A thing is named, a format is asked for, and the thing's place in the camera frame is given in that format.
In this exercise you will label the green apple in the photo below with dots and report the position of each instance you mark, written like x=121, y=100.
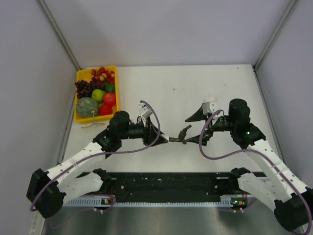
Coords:
x=97, y=95

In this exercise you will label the far white pipe elbow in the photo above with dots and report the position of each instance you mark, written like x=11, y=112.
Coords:
x=209, y=99

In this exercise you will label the dark bronze water faucet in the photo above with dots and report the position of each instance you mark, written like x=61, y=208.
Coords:
x=181, y=136

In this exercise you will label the dark purple grape bunch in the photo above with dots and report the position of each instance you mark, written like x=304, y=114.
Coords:
x=85, y=88

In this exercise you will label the white slotted cable duct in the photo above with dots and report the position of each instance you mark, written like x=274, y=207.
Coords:
x=225, y=201

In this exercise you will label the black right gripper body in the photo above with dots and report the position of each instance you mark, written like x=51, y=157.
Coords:
x=218, y=127

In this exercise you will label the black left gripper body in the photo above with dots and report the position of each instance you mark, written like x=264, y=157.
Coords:
x=146, y=129

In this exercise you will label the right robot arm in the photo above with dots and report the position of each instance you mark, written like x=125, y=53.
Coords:
x=290, y=199

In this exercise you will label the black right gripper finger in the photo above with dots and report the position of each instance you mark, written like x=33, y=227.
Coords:
x=197, y=116
x=198, y=139

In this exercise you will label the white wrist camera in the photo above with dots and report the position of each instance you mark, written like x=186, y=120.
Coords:
x=208, y=108
x=144, y=110

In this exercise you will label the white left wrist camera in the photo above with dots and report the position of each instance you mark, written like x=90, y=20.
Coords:
x=144, y=110

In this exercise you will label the green striped melon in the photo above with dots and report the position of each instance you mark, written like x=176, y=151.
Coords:
x=87, y=107

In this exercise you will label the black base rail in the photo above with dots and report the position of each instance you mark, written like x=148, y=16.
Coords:
x=148, y=187

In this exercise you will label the red apple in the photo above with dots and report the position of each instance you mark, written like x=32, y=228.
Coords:
x=105, y=110
x=109, y=99

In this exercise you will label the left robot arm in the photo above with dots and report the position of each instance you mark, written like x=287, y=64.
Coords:
x=49, y=190

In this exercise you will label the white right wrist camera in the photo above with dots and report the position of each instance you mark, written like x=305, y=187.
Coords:
x=208, y=108

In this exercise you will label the dark green lime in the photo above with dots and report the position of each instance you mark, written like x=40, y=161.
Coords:
x=110, y=88

